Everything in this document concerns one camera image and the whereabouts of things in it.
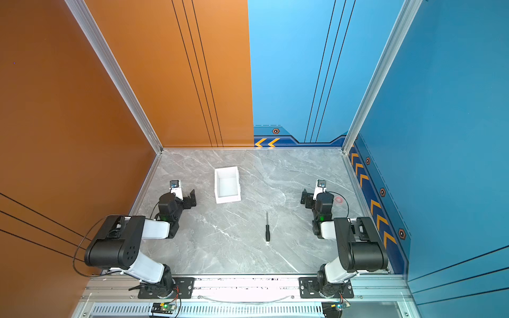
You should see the black screwdriver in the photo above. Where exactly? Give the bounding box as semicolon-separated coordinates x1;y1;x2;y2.
265;213;270;242

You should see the green circuit board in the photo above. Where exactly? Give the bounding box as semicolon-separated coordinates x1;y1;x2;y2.
151;302;178;317

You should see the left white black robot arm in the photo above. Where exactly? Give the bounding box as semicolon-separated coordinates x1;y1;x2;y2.
84;190;197;299

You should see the white plastic bin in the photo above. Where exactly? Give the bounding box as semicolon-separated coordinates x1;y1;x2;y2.
214;166;241;204

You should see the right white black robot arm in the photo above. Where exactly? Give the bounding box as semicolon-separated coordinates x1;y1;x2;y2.
299;190;389;299

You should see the right aluminium corner post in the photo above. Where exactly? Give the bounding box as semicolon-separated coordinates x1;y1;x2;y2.
342;0;423;155

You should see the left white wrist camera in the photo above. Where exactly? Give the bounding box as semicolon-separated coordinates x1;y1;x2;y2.
170;180;184;200

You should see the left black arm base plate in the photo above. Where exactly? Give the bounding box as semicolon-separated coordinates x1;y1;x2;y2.
137;277;196;300

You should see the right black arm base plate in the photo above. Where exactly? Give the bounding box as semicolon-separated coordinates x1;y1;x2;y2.
298;276;355;299

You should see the small board with wires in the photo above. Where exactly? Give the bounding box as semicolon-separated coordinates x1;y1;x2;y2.
331;299;351;311

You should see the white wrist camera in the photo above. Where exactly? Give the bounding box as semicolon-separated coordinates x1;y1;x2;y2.
313;179;327;200
170;180;184;200

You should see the aluminium corner post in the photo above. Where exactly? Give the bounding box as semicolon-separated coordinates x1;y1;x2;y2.
65;0;164;156
342;0;423;155

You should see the left aluminium corner post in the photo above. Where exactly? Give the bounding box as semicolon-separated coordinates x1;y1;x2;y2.
65;0;164;156

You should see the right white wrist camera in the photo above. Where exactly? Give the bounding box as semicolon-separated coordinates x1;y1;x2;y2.
313;179;327;200

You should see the aluminium front rail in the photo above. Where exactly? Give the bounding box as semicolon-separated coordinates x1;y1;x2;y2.
72;274;420;317

